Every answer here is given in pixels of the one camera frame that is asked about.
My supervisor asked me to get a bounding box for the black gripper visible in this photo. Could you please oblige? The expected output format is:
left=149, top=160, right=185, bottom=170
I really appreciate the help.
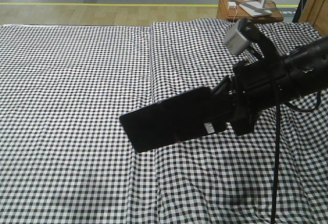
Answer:
left=211, top=60, right=290, bottom=135

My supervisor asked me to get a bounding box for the black smartphone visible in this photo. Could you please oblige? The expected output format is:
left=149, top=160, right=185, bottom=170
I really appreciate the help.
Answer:
left=119, top=87, right=227, bottom=153

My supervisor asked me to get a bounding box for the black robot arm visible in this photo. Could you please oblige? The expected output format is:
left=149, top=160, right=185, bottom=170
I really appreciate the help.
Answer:
left=209, top=37, right=327, bottom=136

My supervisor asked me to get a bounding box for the black white checkered bed sheet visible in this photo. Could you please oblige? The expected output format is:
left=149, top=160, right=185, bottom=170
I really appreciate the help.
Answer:
left=1, top=25, right=165, bottom=223

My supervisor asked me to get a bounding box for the wooden bedside table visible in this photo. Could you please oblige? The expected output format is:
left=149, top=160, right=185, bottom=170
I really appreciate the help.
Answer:
left=216, top=0, right=283, bottom=24

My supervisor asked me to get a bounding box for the black white checkered duvet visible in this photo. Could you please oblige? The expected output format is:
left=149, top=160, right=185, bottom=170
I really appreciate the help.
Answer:
left=128, top=18, right=328, bottom=224

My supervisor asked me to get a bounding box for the white charger adapter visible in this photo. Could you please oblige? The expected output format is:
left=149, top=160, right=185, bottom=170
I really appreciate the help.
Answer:
left=227, top=1, right=237, bottom=9

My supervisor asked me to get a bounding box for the wooden headboard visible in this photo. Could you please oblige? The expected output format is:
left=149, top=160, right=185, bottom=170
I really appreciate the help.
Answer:
left=298, top=0, right=327, bottom=36

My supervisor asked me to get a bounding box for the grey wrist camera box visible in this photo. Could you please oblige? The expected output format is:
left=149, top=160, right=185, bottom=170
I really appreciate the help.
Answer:
left=223, top=18, right=251, bottom=56

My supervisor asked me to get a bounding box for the black camera cable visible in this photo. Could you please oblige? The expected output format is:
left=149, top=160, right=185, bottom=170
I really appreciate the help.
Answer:
left=269, top=90, right=321, bottom=224

